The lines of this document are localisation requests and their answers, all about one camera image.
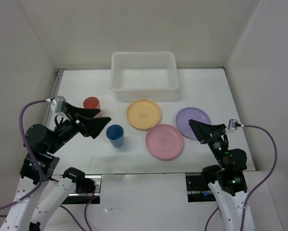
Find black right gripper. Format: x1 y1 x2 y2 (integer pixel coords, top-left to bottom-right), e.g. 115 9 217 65
188 118 227 167

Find white plastic bin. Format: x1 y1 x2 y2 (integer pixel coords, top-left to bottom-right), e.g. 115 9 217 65
109 51 179 102

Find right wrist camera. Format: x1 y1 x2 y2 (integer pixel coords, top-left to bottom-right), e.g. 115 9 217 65
226 119 239 133

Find yellow plastic plate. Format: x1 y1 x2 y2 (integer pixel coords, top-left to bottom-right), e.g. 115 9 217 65
126 99 162 130

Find pink plastic plate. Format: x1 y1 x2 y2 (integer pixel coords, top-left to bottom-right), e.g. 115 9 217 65
145 124 184 161

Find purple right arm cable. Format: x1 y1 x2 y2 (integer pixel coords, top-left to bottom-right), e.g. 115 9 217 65
205 124 277 231

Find blue plastic cup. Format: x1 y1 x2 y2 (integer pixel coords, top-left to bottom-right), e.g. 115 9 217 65
106 124 124 148

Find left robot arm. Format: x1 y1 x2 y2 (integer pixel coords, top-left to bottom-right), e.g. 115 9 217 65
0 97 111 231

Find red plastic cup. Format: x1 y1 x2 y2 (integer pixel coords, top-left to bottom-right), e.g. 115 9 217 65
83 97 100 109

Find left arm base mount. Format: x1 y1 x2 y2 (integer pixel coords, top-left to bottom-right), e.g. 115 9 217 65
63 175 102 205

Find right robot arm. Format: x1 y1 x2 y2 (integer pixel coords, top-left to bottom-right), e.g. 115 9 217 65
188 119 256 231

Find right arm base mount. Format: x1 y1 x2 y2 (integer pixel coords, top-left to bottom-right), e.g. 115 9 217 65
185 173 216 203

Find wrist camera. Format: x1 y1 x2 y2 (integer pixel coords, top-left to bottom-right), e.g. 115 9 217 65
226 119 239 133
50 96 66 115

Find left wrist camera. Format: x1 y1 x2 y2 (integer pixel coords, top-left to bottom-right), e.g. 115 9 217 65
50 96 66 115

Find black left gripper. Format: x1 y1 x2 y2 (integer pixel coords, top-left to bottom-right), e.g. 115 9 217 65
48 102 112 153

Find purple plastic plate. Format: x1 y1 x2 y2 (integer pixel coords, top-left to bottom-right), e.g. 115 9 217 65
175 107 211 140

